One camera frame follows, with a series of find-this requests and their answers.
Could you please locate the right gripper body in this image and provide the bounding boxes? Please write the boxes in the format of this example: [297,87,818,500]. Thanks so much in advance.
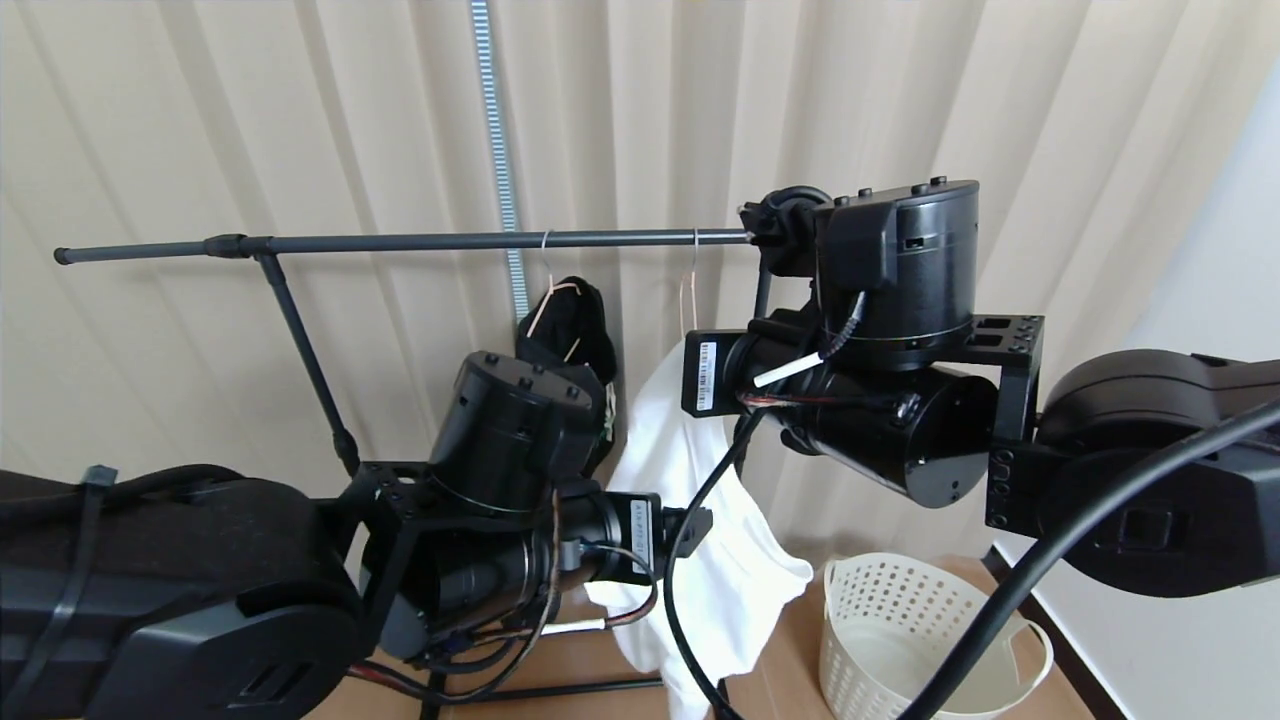
[682,310,1001,509]

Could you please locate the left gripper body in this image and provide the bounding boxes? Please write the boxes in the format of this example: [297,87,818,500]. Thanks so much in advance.
[400,492,663,641]

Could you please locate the white garment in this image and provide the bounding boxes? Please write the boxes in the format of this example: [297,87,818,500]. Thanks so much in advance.
[583,330,816,720]

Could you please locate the pink clothes hanger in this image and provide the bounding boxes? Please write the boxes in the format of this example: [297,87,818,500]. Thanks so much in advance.
[679,228,701,337]
[525,230,583,363]

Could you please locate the black drawstring shorts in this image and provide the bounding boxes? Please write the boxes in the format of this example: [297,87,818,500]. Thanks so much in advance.
[515,276,619,483]

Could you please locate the white laundry basket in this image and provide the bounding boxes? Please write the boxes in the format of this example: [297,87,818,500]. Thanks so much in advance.
[818,552,1055,720]

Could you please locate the black clothes rack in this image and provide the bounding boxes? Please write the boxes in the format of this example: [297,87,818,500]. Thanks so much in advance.
[53,228,776,720]

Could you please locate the beige curtain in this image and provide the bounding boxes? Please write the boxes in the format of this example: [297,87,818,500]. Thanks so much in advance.
[0,0,1280,601]

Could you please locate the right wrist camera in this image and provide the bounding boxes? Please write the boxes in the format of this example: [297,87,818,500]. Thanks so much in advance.
[739,185,836,279]

